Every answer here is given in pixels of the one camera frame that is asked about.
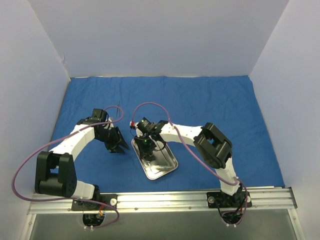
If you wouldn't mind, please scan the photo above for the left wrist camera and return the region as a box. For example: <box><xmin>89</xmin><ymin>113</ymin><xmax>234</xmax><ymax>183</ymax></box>
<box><xmin>91</xmin><ymin>108</ymin><xmax>109</xmax><ymax>122</ymax></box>

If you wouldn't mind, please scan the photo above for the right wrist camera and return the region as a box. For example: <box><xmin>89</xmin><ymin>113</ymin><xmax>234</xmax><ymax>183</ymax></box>
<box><xmin>136</xmin><ymin>117</ymin><xmax>156</xmax><ymax>134</ymax></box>

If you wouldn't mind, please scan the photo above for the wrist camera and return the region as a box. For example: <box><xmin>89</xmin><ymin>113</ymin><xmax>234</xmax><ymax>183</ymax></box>
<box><xmin>136</xmin><ymin>117</ymin><xmax>156</xmax><ymax>134</ymax></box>
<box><xmin>91</xmin><ymin>108</ymin><xmax>109</xmax><ymax>122</ymax></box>

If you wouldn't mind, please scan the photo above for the stainless steel instrument tray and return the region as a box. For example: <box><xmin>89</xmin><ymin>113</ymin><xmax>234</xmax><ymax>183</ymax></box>
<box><xmin>131</xmin><ymin>139</ymin><xmax>179</xmax><ymax>181</ymax></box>

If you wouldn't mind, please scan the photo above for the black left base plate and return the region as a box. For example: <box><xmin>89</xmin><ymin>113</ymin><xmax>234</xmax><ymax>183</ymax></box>
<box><xmin>71</xmin><ymin>193</ymin><xmax>118</xmax><ymax>211</ymax></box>

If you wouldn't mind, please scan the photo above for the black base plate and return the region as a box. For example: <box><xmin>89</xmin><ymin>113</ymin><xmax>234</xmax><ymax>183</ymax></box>
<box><xmin>71</xmin><ymin>193</ymin><xmax>118</xmax><ymax>211</ymax></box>
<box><xmin>206</xmin><ymin>191</ymin><xmax>246</xmax><ymax>209</ymax></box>

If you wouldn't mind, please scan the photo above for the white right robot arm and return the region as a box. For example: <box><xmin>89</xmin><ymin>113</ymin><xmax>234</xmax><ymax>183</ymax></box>
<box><xmin>133</xmin><ymin>118</ymin><xmax>242</xmax><ymax>207</ymax></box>

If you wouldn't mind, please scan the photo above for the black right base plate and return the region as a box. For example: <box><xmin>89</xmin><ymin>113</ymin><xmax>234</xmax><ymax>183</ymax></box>
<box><xmin>206</xmin><ymin>191</ymin><xmax>246</xmax><ymax>209</ymax></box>

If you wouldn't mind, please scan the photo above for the blue surgical drape cloth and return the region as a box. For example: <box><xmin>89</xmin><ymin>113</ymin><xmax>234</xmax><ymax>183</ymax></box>
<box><xmin>52</xmin><ymin>76</ymin><xmax>284</xmax><ymax>193</ymax></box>

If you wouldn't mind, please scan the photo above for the aluminium front rail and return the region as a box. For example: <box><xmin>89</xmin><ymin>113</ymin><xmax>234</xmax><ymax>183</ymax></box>
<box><xmin>27</xmin><ymin>187</ymin><xmax>298</xmax><ymax>214</ymax></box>

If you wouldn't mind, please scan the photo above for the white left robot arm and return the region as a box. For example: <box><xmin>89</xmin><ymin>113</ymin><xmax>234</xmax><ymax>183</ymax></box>
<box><xmin>34</xmin><ymin>116</ymin><xmax>129</xmax><ymax>210</ymax></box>

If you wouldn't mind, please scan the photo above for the steel scalpel handle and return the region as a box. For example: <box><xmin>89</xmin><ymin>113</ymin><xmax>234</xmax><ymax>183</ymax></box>
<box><xmin>146</xmin><ymin>164</ymin><xmax>173</xmax><ymax>174</ymax></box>

